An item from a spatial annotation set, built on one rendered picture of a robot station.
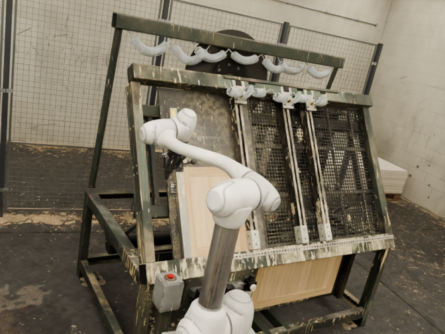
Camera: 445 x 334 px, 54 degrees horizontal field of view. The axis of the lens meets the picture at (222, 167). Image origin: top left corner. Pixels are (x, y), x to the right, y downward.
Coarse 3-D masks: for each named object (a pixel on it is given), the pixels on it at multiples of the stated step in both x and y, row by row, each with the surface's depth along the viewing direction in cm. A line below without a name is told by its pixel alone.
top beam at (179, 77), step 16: (144, 64) 269; (128, 80) 269; (144, 80) 269; (160, 80) 272; (176, 80) 278; (192, 80) 285; (208, 80) 292; (224, 80) 299; (272, 96) 325; (336, 96) 358; (352, 96) 369; (368, 96) 380
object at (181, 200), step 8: (168, 112) 280; (176, 112) 280; (176, 176) 270; (176, 184) 270; (184, 192) 270; (176, 200) 270; (184, 200) 269; (184, 208) 268; (184, 216) 266; (184, 224) 265; (184, 232) 264; (184, 240) 263; (184, 248) 262; (184, 256) 260
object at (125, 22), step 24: (120, 24) 293; (144, 24) 301; (168, 24) 310; (240, 48) 346; (264, 48) 358; (288, 48) 370; (336, 72) 411; (96, 144) 334; (96, 168) 343; (288, 216) 368
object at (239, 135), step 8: (232, 80) 302; (248, 88) 293; (248, 96) 295; (232, 104) 305; (240, 104) 304; (232, 112) 305; (240, 112) 304; (232, 120) 305; (240, 120) 303; (232, 128) 305; (240, 128) 303; (240, 136) 299; (240, 144) 298; (240, 152) 297; (240, 160) 297; (248, 160) 298; (248, 216) 289; (248, 224) 289; (256, 224) 290; (248, 232) 288; (256, 232) 288; (248, 240) 288; (256, 240) 287; (248, 248) 288; (256, 248) 285
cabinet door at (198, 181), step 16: (192, 176) 278; (208, 176) 285; (224, 176) 292; (192, 192) 276; (192, 208) 273; (192, 224) 270; (208, 224) 277; (192, 240) 268; (208, 240) 274; (240, 240) 287; (192, 256) 265
